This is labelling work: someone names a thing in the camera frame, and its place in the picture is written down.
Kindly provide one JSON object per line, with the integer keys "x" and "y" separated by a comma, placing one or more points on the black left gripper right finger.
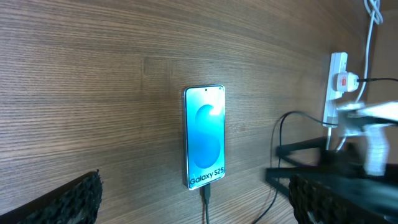
{"x": 333, "y": 210}

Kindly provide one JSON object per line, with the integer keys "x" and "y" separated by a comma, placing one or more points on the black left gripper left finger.
{"x": 77, "y": 201}

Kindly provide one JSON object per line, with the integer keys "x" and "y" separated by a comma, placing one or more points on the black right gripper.
{"x": 344, "y": 177}

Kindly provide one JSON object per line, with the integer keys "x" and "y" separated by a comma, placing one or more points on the blue screen Galaxy smartphone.
{"x": 204, "y": 134}

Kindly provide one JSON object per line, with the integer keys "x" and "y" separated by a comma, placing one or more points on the white USB charger plug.
{"x": 345, "y": 82}

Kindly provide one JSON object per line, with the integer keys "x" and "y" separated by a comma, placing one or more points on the white power strip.
{"x": 338, "y": 63}

